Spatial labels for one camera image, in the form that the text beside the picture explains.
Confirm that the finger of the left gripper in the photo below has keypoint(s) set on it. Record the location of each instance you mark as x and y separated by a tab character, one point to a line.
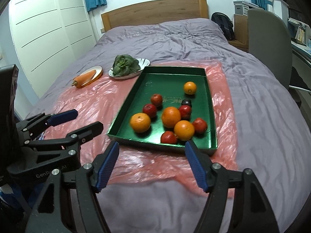
77	137
36	125

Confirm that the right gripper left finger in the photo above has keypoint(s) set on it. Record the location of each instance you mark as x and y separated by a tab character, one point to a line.
53	211

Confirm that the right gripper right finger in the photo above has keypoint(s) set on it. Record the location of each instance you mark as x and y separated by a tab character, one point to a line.
251	210

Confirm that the small orange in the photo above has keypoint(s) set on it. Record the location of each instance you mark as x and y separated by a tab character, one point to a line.
140	122
190	88

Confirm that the red apple with stem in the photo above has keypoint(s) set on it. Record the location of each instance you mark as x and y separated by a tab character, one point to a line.
169	137

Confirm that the small red apple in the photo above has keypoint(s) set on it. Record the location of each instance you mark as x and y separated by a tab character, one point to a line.
200	125
156	100

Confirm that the textured orange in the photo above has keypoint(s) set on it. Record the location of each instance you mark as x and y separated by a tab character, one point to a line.
170	116

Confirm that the large smooth orange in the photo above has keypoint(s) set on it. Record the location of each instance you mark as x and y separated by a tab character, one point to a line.
184	130

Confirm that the large red apple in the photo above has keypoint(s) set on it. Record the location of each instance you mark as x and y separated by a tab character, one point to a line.
185	111

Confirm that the dark purple plum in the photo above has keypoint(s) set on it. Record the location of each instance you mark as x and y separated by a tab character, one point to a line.
187	102

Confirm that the red cased smartphone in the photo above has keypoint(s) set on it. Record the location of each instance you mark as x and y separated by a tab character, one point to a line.
41	136

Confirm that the pink plastic sheet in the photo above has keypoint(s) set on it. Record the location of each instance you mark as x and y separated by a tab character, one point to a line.
102	100

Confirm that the carrot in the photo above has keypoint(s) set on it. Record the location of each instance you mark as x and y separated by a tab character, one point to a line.
82	79

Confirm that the orange rimmed plate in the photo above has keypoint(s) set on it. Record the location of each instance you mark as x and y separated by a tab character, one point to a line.
99	73

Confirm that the green leafy cabbage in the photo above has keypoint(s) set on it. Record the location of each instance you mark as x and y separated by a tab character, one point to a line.
123	63

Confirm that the white wardrobe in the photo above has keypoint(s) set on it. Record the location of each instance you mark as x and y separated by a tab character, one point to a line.
48	36

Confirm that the white oval dish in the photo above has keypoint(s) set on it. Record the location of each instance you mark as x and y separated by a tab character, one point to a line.
142	63

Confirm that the wooden headboard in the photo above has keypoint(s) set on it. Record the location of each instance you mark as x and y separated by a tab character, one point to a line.
154	12

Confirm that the wooden nightstand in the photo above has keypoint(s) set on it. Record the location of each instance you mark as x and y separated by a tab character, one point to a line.
240	28

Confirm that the grey office chair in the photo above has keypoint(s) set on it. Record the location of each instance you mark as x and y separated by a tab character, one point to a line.
269	41

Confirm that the black backpack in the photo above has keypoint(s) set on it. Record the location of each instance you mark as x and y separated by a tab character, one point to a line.
225	24

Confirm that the grey storage box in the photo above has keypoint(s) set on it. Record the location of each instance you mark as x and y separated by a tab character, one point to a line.
242	7

